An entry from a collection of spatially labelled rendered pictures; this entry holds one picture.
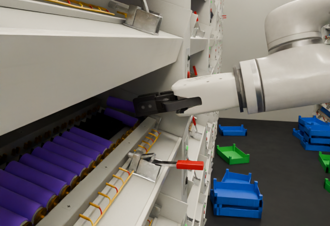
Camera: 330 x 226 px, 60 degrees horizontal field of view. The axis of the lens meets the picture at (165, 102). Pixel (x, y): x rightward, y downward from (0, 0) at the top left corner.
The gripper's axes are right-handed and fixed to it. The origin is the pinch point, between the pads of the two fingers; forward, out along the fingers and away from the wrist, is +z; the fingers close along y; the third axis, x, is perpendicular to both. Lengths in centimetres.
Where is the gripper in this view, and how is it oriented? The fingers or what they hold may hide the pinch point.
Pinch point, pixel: (148, 103)
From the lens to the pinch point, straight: 49.3
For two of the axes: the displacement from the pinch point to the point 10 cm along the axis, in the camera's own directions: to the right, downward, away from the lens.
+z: -9.6, 1.6, 2.4
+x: 2.0, 9.6, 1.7
